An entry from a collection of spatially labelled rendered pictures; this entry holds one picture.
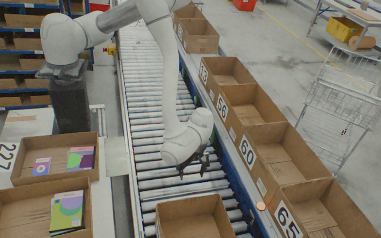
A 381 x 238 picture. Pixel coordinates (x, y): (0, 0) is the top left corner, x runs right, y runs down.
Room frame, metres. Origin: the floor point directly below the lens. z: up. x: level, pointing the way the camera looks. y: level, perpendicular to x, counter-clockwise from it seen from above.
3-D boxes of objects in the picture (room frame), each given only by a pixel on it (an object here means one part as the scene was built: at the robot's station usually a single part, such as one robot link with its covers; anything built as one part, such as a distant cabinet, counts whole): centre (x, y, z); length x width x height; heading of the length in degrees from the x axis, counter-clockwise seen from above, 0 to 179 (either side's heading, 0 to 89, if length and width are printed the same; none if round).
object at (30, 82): (2.23, 1.52, 0.39); 0.40 x 0.30 x 0.10; 112
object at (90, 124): (1.21, 0.74, 0.91); 0.26 x 0.26 x 0.33; 23
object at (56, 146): (0.89, 0.67, 0.80); 0.38 x 0.28 x 0.10; 112
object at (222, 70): (1.71, -0.17, 0.96); 0.39 x 0.29 x 0.17; 22
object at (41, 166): (0.83, 0.74, 0.76); 0.16 x 0.07 x 0.02; 22
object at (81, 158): (0.92, 0.57, 0.78); 0.19 x 0.14 x 0.02; 18
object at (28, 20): (2.23, 1.51, 0.99); 0.40 x 0.30 x 0.10; 108
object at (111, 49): (2.07, 0.82, 0.84); 0.15 x 0.09 x 0.07; 22
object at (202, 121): (0.88, -0.02, 1.19); 0.13 x 0.11 x 0.16; 153
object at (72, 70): (1.19, 0.74, 1.19); 0.22 x 0.18 x 0.06; 12
